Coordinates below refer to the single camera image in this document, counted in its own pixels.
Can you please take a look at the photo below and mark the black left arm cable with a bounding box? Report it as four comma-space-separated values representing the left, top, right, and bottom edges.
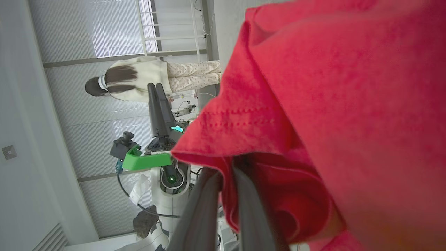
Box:
117, 173, 182, 219

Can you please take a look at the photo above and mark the person in cream jacket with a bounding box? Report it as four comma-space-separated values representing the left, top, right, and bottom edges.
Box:
85, 56, 222, 104

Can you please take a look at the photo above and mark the white cable tag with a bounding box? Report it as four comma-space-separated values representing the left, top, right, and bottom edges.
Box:
128, 174, 152, 206

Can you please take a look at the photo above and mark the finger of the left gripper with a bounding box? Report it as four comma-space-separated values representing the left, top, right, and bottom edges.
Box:
155, 83, 177, 135
147, 82, 167, 138

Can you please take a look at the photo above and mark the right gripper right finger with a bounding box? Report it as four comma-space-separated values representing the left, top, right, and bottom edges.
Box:
233, 164, 290, 251

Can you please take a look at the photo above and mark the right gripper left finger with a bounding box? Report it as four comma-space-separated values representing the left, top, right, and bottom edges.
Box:
167, 167, 223, 251

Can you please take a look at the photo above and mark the white vent grille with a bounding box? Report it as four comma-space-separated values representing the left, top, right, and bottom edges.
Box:
32, 223, 69, 251

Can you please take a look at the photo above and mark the white metal rack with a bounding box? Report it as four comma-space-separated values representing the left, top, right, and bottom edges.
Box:
135, 0, 209, 56

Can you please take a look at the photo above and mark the brown furry object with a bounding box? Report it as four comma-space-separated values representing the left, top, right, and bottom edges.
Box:
133, 205, 160, 239

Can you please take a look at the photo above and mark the white lab equipment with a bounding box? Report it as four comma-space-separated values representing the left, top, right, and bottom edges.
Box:
170, 92, 198, 123

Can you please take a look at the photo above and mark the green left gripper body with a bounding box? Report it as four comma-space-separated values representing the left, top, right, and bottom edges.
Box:
122, 125, 184, 172

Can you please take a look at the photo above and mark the red and white basketball jersey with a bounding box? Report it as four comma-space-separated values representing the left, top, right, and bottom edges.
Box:
171, 0, 446, 251

